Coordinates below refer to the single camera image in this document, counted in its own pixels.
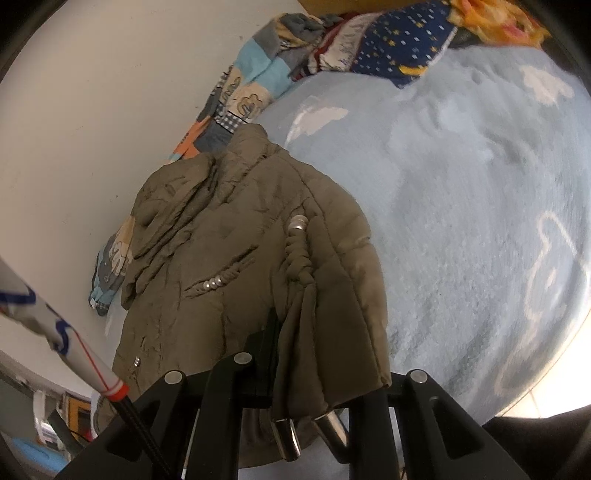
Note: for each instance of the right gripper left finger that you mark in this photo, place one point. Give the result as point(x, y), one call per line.
point(184, 426)

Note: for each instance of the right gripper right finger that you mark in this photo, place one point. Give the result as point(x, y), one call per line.
point(414, 429)

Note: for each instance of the olive hooded puffer jacket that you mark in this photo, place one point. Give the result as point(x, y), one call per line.
point(224, 240)

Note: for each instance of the wooden shelf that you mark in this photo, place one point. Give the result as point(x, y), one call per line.
point(75, 412)

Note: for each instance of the light blue cloud bedsheet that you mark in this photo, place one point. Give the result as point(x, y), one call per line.
point(475, 180)

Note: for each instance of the patchwork cartoon quilt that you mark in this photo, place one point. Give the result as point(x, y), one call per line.
point(264, 69)

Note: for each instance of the orange yellow cloth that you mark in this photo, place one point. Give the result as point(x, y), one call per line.
point(498, 23)

